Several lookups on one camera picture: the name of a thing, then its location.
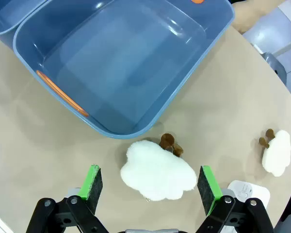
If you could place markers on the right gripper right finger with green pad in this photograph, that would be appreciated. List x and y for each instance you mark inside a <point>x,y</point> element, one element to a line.
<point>209,191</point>

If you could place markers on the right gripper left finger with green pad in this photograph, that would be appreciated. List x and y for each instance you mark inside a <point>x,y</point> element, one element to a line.
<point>92,191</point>

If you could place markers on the large blue plastic basket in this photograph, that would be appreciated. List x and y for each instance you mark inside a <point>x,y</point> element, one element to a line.
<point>126,72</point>

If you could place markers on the large white cloud plush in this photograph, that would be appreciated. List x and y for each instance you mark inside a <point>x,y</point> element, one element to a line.
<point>155,172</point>

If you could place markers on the small white cloud plush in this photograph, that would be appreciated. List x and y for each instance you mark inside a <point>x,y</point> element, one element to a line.
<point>277,153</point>

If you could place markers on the grey metal chair base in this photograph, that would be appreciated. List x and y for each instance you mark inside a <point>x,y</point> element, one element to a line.
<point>276,65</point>

